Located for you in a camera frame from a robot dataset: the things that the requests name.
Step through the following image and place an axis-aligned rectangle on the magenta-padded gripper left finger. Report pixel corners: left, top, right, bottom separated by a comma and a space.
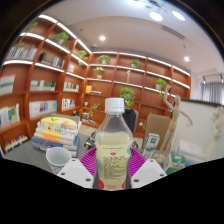
56, 147, 97, 190

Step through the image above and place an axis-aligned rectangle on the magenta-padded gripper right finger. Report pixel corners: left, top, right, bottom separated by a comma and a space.
129, 147, 168, 190

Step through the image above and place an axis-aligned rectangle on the clear bottle with white cap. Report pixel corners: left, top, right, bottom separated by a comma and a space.
93, 97, 134, 192

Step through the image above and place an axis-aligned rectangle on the white patterned mug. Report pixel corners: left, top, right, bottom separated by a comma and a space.
45, 146, 73, 176

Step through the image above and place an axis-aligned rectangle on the green and white drink carton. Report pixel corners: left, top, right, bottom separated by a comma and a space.
141, 133, 161, 160

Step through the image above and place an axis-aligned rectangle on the green and white box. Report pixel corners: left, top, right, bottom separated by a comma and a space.
164, 153, 187, 176

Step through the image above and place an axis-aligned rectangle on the dark book stack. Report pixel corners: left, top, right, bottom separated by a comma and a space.
83, 131, 98, 151

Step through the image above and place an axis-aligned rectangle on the colourful book stack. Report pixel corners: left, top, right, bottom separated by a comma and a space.
31, 113, 83, 158

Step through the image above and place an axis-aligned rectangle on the tan chair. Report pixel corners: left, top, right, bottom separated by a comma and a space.
142, 113, 173, 151

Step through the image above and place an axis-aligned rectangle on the wooden artist mannequin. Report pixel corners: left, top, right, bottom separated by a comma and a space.
153, 84, 194, 165

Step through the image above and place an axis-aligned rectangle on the black office chair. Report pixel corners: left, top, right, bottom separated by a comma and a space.
122, 108, 140, 148

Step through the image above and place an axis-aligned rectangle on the white vase with flowers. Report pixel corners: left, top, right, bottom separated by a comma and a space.
204, 105, 224, 161

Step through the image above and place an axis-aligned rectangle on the grey window curtain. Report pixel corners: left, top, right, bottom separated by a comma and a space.
199, 81, 224, 105

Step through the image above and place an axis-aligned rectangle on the ceiling air vent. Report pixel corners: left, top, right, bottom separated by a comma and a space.
161, 25, 186, 41

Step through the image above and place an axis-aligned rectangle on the branching ceiling lamp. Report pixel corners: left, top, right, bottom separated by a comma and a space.
129, 0, 187, 23

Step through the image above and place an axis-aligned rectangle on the wooden wall shelf unit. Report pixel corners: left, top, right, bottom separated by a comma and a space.
0, 13, 193, 158

